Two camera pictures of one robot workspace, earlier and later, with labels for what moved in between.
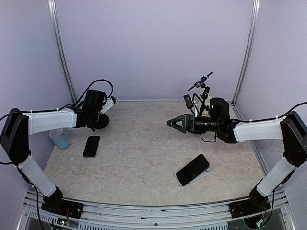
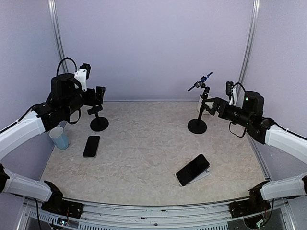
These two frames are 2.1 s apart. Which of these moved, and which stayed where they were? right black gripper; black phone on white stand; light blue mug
Moved: right black gripper
Stayed: light blue mug; black phone on white stand
